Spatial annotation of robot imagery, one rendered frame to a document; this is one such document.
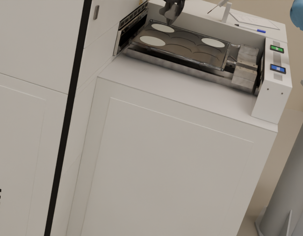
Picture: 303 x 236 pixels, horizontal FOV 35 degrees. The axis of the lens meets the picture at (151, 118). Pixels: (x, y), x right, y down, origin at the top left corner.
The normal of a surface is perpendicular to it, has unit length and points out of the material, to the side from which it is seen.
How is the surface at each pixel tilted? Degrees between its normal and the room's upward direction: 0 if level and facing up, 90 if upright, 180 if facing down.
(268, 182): 0
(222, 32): 90
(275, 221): 90
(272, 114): 90
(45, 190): 90
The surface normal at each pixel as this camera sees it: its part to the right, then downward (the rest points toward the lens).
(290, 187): -0.63, 0.22
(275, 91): -0.22, 0.40
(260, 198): 0.23, -0.87
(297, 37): 0.01, 0.45
